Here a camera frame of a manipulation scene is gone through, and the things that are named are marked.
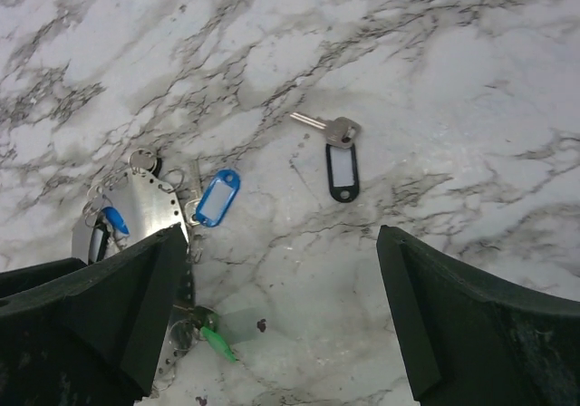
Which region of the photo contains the green key tag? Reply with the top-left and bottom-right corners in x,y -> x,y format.
199,326 -> 237,363

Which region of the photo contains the blue key tag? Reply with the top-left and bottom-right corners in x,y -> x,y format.
101,207 -> 130,236
183,169 -> 241,227

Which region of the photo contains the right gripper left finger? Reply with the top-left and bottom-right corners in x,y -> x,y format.
1,225 -> 189,405

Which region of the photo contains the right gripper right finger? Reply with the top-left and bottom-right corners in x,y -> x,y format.
376,226 -> 579,405

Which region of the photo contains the black key tag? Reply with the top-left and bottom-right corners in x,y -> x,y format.
88,224 -> 110,265
129,148 -> 162,178

